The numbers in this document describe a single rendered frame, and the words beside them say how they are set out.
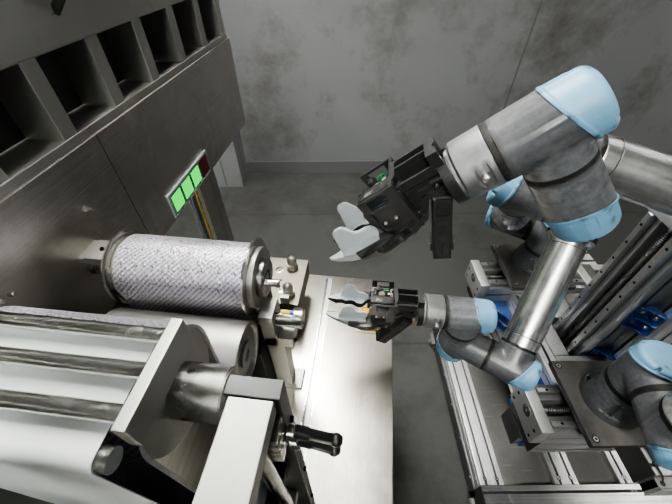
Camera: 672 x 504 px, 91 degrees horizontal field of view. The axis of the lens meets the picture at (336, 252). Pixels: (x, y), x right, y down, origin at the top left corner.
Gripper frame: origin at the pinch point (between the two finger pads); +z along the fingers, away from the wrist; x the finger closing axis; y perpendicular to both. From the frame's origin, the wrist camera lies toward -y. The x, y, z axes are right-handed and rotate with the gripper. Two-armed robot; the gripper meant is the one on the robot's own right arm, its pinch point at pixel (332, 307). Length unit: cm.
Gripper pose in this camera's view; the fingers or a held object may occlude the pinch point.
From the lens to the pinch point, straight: 78.0
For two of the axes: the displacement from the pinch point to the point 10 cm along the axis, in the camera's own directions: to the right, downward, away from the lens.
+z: -9.9, -0.8, 0.8
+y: 0.0, -7.1, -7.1
